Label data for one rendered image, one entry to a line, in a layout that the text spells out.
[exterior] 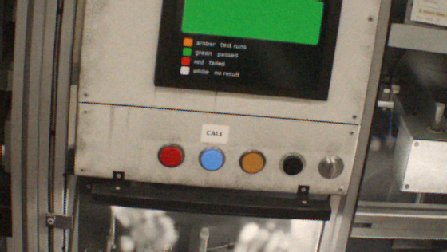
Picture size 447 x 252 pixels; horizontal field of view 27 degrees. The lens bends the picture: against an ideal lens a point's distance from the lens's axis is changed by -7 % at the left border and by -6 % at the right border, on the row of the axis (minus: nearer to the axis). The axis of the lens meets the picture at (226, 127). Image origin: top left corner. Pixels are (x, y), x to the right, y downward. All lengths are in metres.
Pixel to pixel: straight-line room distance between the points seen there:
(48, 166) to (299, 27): 0.44
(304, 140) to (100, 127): 0.30
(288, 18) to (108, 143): 0.33
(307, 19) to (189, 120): 0.23
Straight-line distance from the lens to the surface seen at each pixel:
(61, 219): 1.49
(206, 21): 1.32
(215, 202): 1.42
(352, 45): 1.38
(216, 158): 1.41
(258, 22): 1.32
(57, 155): 1.44
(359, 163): 1.47
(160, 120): 1.40
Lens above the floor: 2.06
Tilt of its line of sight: 25 degrees down
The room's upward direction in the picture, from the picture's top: 7 degrees clockwise
